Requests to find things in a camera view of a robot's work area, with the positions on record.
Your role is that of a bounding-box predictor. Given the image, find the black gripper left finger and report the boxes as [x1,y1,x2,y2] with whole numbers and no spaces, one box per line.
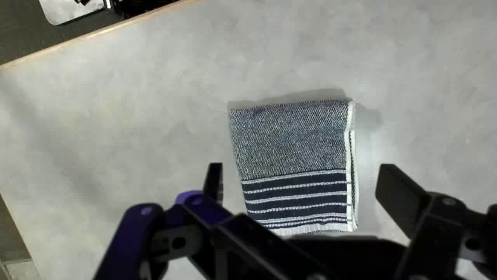
[91,162,332,280]

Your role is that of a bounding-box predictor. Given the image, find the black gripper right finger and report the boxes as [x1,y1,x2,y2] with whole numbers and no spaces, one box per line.
[374,164,497,280]

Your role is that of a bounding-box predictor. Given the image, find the blue striped towel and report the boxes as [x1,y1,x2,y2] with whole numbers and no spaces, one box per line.
[226,98,360,238]

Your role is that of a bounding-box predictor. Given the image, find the white flat object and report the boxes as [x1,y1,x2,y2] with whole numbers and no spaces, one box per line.
[37,0,108,27]

